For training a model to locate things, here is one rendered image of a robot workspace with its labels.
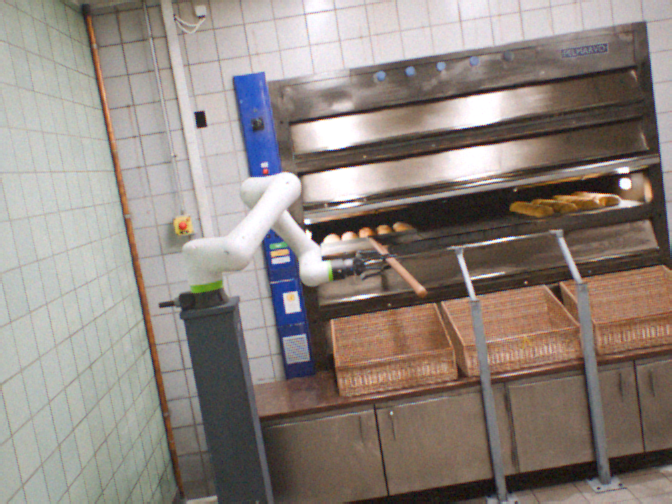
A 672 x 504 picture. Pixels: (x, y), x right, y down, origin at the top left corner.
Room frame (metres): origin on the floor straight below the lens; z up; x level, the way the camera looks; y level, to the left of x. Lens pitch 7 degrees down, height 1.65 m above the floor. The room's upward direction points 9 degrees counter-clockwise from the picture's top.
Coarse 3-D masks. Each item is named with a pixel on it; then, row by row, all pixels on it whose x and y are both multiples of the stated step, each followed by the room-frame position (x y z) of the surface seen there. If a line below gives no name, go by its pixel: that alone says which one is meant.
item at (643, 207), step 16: (624, 208) 3.78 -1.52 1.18; (640, 208) 3.78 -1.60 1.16; (528, 224) 3.78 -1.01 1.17; (544, 224) 3.78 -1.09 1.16; (560, 224) 3.78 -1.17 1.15; (416, 240) 3.82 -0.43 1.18; (432, 240) 3.77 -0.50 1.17; (448, 240) 3.77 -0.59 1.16; (464, 240) 3.77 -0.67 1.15; (336, 256) 3.76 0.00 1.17; (352, 256) 3.77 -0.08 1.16; (368, 256) 3.77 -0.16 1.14
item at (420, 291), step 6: (372, 240) 3.90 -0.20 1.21; (378, 246) 3.61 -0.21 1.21; (384, 252) 3.36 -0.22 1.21; (390, 258) 3.14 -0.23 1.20; (390, 264) 3.09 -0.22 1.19; (396, 264) 2.95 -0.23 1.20; (396, 270) 2.89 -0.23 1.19; (402, 270) 2.78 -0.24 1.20; (402, 276) 2.72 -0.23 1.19; (408, 276) 2.63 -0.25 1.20; (408, 282) 2.57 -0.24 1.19; (414, 282) 2.50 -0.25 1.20; (414, 288) 2.44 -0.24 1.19; (420, 288) 2.38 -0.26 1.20; (420, 294) 2.36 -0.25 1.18
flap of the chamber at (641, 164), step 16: (640, 160) 3.64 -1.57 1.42; (656, 160) 3.64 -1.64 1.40; (544, 176) 3.63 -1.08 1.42; (560, 176) 3.63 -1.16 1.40; (576, 176) 3.66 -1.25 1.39; (592, 176) 3.78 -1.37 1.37; (448, 192) 3.63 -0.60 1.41; (464, 192) 3.63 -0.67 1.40; (480, 192) 3.67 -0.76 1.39; (496, 192) 3.79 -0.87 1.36; (352, 208) 3.62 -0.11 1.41; (368, 208) 3.62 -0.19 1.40; (384, 208) 3.68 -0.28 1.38; (400, 208) 3.80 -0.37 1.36
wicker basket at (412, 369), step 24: (384, 312) 3.73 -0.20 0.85; (408, 312) 3.72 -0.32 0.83; (432, 312) 3.72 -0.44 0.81; (336, 336) 3.71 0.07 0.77; (360, 336) 3.70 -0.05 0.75; (384, 336) 3.70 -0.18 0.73; (408, 336) 3.70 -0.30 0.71; (336, 360) 3.33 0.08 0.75; (360, 360) 3.67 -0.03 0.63; (384, 360) 3.27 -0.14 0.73; (408, 360) 3.27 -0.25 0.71; (432, 360) 3.27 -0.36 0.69; (360, 384) 3.41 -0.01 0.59; (384, 384) 3.27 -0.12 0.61; (408, 384) 3.27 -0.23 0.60
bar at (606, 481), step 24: (504, 240) 3.40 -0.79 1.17; (576, 288) 3.20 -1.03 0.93; (480, 312) 3.17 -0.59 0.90; (480, 336) 3.17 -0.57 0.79; (480, 360) 3.17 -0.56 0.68; (600, 408) 3.18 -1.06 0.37; (600, 432) 3.18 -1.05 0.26; (600, 456) 3.18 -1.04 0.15; (504, 480) 3.17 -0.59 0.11; (600, 480) 3.20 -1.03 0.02
